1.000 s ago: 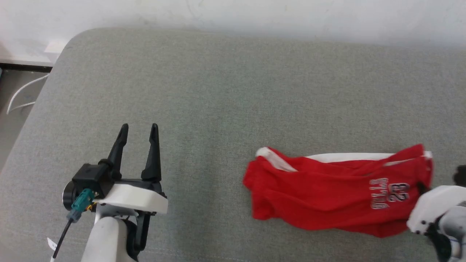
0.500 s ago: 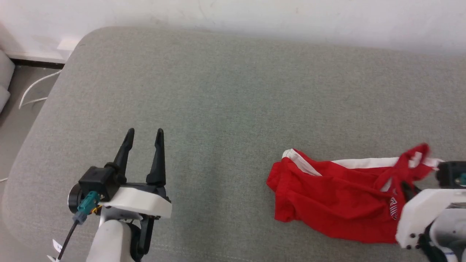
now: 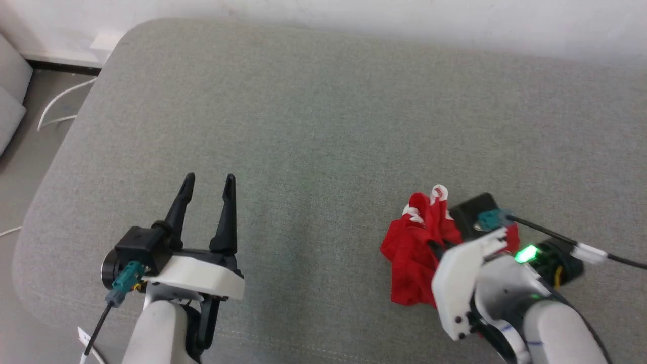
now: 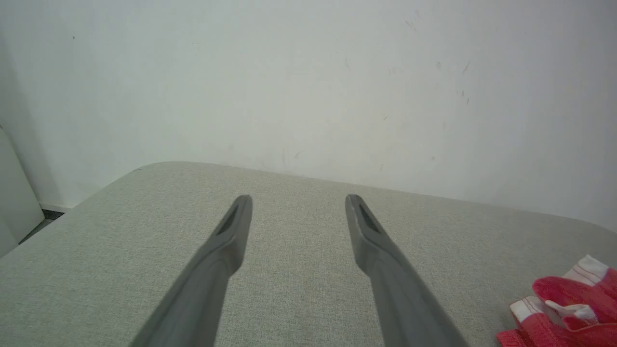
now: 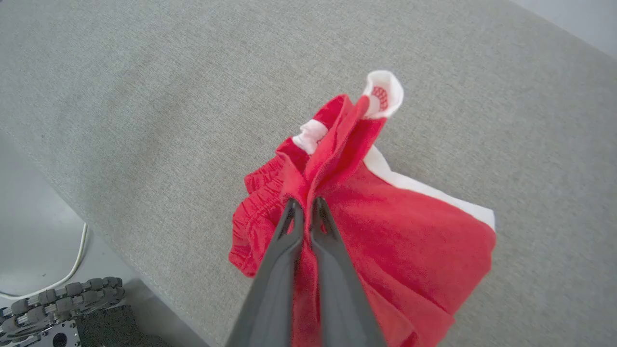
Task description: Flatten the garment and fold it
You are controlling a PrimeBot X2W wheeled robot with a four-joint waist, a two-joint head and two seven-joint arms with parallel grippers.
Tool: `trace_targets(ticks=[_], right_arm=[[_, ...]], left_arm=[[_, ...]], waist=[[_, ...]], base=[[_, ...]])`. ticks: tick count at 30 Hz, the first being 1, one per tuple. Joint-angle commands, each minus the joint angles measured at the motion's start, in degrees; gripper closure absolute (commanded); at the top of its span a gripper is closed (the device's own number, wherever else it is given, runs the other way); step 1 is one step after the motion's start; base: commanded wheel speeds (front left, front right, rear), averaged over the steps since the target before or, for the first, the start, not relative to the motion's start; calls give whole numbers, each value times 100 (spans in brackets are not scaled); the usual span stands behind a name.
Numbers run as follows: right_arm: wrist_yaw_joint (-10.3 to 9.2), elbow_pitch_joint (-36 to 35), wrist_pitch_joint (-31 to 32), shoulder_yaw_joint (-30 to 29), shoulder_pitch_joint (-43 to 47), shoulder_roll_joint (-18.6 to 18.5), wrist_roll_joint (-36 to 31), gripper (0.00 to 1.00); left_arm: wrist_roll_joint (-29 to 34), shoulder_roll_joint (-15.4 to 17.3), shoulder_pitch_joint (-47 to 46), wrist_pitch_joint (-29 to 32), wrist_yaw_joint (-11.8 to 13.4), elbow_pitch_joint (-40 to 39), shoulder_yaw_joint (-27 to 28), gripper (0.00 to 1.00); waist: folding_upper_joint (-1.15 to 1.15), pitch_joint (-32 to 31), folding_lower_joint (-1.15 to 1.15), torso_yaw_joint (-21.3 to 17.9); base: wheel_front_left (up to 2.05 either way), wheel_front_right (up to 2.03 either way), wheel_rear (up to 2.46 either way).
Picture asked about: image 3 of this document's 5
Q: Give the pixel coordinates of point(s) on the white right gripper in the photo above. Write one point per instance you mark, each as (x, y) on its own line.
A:
(457, 283)

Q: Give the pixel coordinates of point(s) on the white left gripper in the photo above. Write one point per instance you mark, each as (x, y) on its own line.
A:
(197, 275)

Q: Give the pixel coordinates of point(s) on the red and white shirt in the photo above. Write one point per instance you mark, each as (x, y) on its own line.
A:
(412, 253)

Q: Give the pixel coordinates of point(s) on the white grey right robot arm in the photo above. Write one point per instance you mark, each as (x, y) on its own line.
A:
(536, 313)

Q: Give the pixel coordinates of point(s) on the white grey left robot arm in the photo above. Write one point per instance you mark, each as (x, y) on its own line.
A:
(156, 333)

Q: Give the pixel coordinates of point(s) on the black baseboard strip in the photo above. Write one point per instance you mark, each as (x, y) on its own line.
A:
(63, 66)

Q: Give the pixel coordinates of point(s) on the grey upholstered cushion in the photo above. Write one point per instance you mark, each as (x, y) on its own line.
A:
(10, 121)
(12, 68)

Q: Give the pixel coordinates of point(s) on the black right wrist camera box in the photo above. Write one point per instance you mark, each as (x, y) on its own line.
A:
(472, 215)

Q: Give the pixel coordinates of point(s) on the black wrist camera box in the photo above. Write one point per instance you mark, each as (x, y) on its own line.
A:
(472, 215)
(141, 245)

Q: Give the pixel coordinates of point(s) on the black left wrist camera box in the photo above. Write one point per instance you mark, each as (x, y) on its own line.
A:
(141, 245)

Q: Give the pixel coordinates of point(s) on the white wall plate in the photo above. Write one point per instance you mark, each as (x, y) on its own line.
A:
(107, 40)

